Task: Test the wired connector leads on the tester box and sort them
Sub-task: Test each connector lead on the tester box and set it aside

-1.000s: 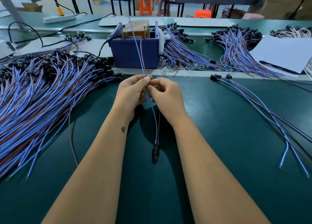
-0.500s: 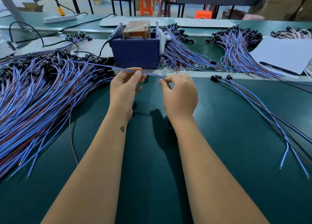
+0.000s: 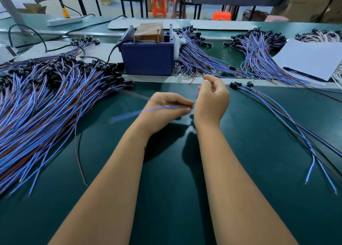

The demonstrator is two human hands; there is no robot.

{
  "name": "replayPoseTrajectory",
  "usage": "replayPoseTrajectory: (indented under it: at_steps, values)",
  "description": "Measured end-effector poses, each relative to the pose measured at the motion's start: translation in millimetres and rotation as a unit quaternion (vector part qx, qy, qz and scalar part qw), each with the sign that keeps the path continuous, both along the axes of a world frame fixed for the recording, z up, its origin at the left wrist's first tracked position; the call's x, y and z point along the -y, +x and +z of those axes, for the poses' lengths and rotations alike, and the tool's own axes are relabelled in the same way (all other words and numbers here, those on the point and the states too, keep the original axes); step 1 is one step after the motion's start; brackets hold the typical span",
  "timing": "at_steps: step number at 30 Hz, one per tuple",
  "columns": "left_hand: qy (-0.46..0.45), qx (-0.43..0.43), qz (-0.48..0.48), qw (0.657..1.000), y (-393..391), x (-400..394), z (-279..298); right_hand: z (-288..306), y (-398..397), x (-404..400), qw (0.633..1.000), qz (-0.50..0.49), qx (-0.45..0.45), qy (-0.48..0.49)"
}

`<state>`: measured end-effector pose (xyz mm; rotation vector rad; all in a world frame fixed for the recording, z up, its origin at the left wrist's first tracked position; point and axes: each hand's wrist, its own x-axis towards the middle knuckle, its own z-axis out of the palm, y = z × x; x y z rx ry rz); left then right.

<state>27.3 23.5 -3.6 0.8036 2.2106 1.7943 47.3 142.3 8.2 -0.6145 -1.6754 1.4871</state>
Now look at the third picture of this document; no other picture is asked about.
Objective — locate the stack of large cardboard boxes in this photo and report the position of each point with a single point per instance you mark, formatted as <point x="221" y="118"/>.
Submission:
<point x="312" y="2"/>

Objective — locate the pink plastic stool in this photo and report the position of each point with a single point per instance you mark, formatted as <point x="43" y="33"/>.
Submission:
<point x="276" y="18"/>

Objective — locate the person's right hand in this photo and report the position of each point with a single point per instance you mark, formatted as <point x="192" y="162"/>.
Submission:
<point x="211" y="100"/>

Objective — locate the brown cardboard block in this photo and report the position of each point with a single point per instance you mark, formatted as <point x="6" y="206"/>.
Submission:
<point x="148" y="32"/>

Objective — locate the white flat mat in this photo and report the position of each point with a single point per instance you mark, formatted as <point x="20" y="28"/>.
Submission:
<point x="101" y="51"/>
<point x="224" y="25"/>
<point x="147" y="23"/>

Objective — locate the open cardboard box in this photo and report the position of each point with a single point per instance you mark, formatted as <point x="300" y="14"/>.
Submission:
<point x="33" y="8"/>

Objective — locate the person's right forearm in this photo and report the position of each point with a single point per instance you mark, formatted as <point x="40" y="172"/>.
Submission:
<point x="240" y="199"/>

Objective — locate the person's left hand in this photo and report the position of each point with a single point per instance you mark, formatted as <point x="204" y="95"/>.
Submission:
<point x="160" y="111"/>

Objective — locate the black pen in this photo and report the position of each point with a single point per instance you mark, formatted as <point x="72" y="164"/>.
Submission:
<point x="304" y="74"/>

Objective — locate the white plastic device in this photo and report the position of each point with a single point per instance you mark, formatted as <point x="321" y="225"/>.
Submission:
<point x="6" y="54"/>

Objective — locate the person's left forearm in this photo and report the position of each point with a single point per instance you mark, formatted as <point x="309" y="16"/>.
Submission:
<point x="101" y="199"/>

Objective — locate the blue plastic tester box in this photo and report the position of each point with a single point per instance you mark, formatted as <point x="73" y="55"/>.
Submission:
<point x="147" y="60"/>

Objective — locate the white paper sheet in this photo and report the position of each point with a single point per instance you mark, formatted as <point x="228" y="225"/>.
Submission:
<point x="310" y="58"/>

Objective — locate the white power strip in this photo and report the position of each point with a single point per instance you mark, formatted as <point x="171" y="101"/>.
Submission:
<point x="64" y="20"/>

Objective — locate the orange plastic stool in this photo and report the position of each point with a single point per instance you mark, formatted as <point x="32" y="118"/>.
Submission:
<point x="159" y="7"/>
<point x="222" y="16"/>

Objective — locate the grey metal pole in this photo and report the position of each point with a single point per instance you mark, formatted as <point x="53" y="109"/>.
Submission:
<point x="10" y="4"/>

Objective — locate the orange plug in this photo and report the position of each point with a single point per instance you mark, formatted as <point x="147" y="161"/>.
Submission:
<point x="66" y="12"/>

